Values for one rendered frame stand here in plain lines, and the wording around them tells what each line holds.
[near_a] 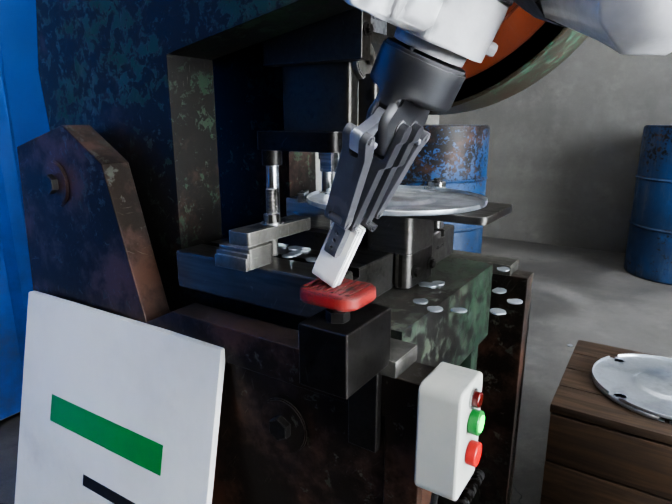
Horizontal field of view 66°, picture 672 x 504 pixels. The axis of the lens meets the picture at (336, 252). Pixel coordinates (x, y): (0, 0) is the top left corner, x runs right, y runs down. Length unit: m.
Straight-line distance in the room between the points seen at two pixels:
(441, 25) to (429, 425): 0.40
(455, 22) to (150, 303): 0.67
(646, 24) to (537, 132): 3.75
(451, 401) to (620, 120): 3.59
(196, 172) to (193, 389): 0.35
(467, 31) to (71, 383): 0.88
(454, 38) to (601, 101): 3.68
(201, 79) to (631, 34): 0.67
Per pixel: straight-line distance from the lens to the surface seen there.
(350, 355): 0.52
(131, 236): 0.91
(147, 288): 0.91
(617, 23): 0.41
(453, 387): 0.59
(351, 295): 0.50
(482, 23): 0.43
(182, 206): 0.89
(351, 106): 0.80
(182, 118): 0.89
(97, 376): 1.00
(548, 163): 4.14
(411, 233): 0.80
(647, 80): 4.07
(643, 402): 1.24
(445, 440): 0.61
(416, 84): 0.43
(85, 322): 1.01
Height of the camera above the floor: 0.91
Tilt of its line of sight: 14 degrees down
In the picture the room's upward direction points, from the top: straight up
